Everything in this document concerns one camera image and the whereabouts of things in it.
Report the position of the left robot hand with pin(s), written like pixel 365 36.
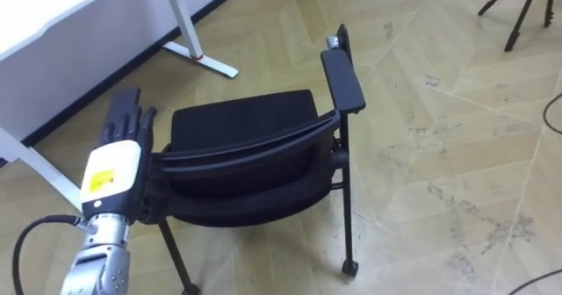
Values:
pixel 114 176

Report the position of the black office chair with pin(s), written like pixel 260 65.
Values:
pixel 246 154

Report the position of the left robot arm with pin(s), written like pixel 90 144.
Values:
pixel 103 260

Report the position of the white desk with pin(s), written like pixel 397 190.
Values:
pixel 66 36

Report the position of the black tripod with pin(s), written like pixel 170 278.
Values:
pixel 524 9

